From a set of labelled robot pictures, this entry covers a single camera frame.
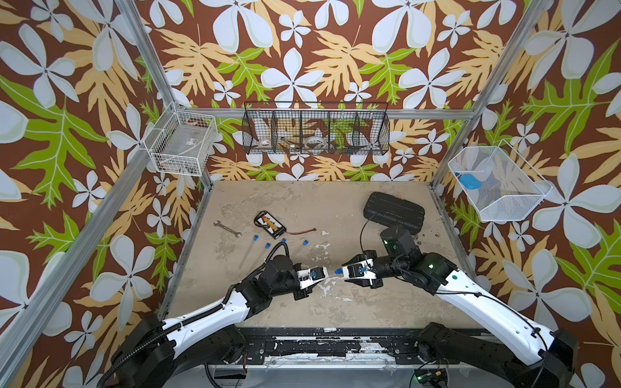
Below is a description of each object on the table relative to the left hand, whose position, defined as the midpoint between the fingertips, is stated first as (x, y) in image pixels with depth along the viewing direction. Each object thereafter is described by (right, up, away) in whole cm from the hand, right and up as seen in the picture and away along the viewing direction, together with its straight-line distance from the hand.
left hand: (320, 270), depth 78 cm
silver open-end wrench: (-44, +14, +27) cm, 54 cm away
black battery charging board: (-19, +12, +24) cm, 33 cm away
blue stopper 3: (-5, +6, +21) cm, 22 cm away
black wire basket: (-1, +54, +20) cm, 57 cm away
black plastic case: (+31, +19, +24) cm, 44 cm away
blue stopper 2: (-14, +7, +22) cm, 27 cm away
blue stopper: (-27, +8, +23) cm, 36 cm away
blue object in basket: (+55, +30, +8) cm, 63 cm away
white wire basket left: (-51, +45, +8) cm, 69 cm away
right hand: (+7, +3, -7) cm, 10 cm away
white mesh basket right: (+63, +27, +1) cm, 68 cm away
